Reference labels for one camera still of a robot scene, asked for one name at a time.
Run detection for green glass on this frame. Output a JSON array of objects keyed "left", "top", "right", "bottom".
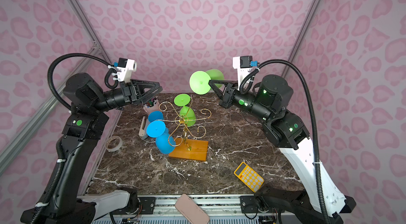
[
  {"left": 174, "top": 94, "right": 196, "bottom": 127},
  {"left": 189, "top": 69, "right": 225, "bottom": 95}
]

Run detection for blue glass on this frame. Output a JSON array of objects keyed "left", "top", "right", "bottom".
[
  {"left": 148, "top": 111, "right": 164, "bottom": 123},
  {"left": 147, "top": 120, "right": 176, "bottom": 154}
]

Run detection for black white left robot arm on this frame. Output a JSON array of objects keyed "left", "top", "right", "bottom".
[{"left": 20, "top": 73, "right": 162, "bottom": 224}]

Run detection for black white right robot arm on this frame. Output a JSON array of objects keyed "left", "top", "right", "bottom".
[{"left": 208, "top": 75, "right": 356, "bottom": 224}]

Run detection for orange wooden rack base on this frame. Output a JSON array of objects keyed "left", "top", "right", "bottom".
[{"left": 168, "top": 138, "right": 208, "bottom": 162}]

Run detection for pink pen holder cup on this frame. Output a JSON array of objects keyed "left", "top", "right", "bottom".
[{"left": 143, "top": 97, "right": 160, "bottom": 115}]

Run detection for white grey stapler tool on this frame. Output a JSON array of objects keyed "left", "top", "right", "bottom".
[{"left": 139, "top": 116, "right": 150, "bottom": 139}]

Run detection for masking tape roll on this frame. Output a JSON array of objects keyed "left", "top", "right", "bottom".
[{"left": 105, "top": 136, "right": 123, "bottom": 152}]

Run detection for yellow calculator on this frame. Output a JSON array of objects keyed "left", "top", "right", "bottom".
[{"left": 234, "top": 162, "right": 264, "bottom": 192}]

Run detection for pink phone case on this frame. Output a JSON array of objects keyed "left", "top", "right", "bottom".
[{"left": 174, "top": 194, "right": 210, "bottom": 224}]

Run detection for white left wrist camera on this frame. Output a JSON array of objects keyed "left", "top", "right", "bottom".
[{"left": 108, "top": 58, "right": 137, "bottom": 83}]

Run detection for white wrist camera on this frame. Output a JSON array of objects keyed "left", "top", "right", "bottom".
[
  {"left": 232, "top": 56, "right": 258, "bottom": 83},
  {"left": 108, "top": 58, "right": 137, "bottom": 83}
]

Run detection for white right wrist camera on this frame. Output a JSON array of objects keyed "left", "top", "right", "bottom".
[{"left": 232, "top": 56, "right": 258, "bottom": 83}]

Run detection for gold wire glass rack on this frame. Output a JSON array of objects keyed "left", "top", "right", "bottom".
[{"left": 159, "top": 94, "right": 212, "bottom": 153}]

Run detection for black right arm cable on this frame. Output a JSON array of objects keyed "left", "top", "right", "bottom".
[{"left": 238, "top": 59, "right": 332, "bottom": 224}]

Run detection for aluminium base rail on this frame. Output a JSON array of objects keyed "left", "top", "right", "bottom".
[{"left": 88, "top": 194, "right": 286, "bottom": 224}]

